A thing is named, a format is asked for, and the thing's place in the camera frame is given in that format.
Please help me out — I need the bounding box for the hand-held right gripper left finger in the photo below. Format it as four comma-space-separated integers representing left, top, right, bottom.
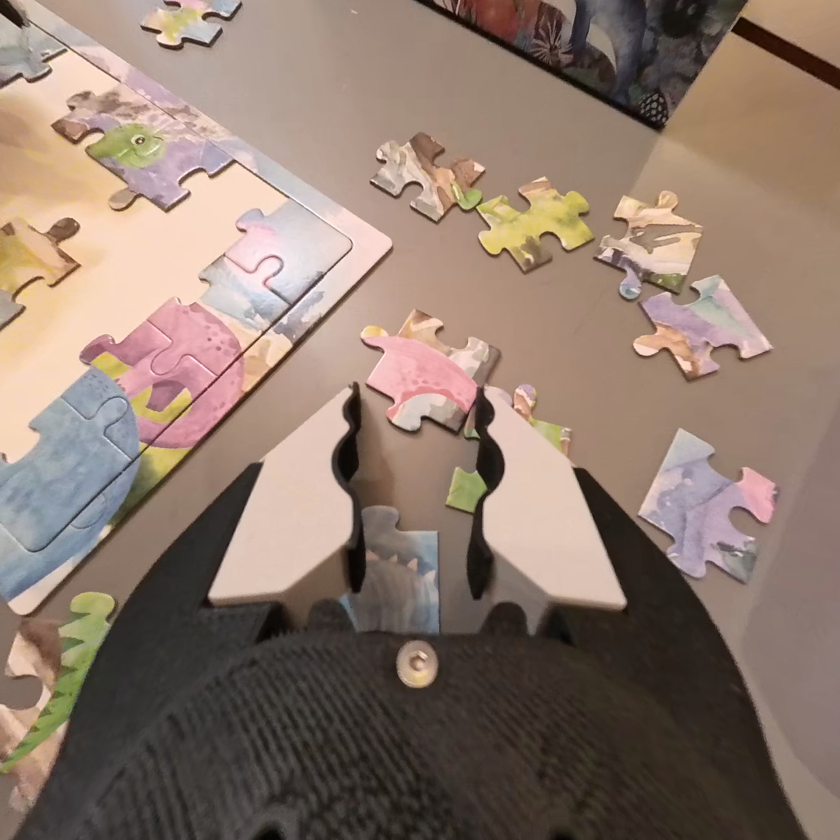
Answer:
207, 382, 363, 610

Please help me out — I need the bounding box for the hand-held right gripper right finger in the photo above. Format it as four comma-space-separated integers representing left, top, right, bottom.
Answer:
466, 387, 627, 635

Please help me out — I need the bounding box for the green tan puzzle piece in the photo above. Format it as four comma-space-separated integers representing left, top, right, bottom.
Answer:
445, 384, 573, 514

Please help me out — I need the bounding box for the blue white puzzle piece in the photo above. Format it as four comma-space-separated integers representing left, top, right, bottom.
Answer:
340, 505, 442, 635

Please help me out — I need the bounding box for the pastel purple pink puzzle piece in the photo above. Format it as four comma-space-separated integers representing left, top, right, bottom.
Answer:
638, 428, 780, 584

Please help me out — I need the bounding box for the purple dinosaur body puzzle piece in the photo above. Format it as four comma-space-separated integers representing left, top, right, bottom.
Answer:
146, 297, 249, 395

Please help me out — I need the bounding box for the dinosaur puzzle tray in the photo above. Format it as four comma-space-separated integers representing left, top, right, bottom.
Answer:
0, 0, 395, 616

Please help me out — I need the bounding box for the blue dinosaur body puzzle piece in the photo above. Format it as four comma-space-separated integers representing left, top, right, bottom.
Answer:
0, 366, 144, 553

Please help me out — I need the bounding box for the green dinosaur brown puzzle piece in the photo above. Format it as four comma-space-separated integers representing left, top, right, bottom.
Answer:
0, 591, 118, 816

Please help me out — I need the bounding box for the pink dinosaur head puzzle piece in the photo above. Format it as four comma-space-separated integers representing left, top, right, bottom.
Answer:
199, 200, 355, 330

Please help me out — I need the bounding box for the green yellow puzzle piece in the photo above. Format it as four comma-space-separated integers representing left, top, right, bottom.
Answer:
475, 176, 595, 275

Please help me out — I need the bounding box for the peach purple puzzle piece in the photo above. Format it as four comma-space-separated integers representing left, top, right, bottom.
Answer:
594, 190, 705, 301

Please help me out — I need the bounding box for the brown grey puzzle piece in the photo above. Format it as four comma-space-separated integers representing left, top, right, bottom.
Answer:
369, 131, 488, 225

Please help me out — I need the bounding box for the illustrated puzzle box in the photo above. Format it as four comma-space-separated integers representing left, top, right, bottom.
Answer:
420, 0, 750, 130

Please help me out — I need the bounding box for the pink yellow blue puzzle piece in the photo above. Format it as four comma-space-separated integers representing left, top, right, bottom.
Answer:
140, 0, 244, 51

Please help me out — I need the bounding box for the pale blue purple puzzle piece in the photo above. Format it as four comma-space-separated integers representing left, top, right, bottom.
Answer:
0, 26, 68, 88

